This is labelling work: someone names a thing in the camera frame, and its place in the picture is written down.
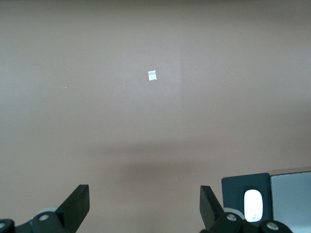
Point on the silver laptop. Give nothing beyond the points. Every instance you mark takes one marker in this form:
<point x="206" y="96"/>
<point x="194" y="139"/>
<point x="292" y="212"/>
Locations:
<point x="291" y="199"/>

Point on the white computer mouse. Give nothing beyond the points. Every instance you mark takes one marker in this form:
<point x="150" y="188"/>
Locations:
<point x="253" y="204"/>

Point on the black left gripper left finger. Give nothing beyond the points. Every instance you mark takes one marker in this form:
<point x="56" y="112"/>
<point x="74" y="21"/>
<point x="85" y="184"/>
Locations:
<point x="73" y="208"/>

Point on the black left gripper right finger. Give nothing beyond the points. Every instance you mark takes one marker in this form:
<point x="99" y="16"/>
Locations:
<point x="209" y="206"/>

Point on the black mouse pad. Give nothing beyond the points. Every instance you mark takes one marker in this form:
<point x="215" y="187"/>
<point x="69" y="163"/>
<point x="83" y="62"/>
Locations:
<point x="233" y="191"/>

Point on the small square tape patch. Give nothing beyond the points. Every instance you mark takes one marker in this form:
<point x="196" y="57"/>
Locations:
<point x="152" y="75"/>

